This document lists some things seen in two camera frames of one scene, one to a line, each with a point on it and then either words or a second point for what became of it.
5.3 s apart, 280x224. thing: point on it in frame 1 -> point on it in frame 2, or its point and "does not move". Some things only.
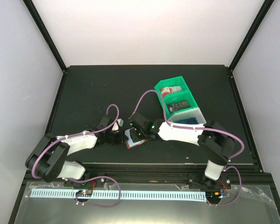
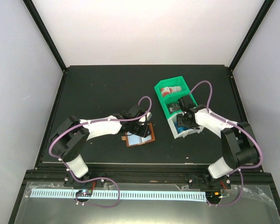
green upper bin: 171,87 does not move
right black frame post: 266,7 does not move
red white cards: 170,89 does not move
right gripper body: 138,137 -> 184,122
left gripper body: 114,140 -> 138,131
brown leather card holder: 130,143 does not move
